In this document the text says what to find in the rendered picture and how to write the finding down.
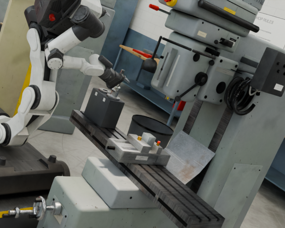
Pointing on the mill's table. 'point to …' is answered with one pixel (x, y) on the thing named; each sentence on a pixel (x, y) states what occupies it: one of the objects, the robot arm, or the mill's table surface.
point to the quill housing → (183, 67)
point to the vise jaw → (141, 145)
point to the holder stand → (104, 108)
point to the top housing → (251, 12)
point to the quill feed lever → (201, 77)
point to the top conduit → (228, 16)
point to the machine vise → (130, 159)
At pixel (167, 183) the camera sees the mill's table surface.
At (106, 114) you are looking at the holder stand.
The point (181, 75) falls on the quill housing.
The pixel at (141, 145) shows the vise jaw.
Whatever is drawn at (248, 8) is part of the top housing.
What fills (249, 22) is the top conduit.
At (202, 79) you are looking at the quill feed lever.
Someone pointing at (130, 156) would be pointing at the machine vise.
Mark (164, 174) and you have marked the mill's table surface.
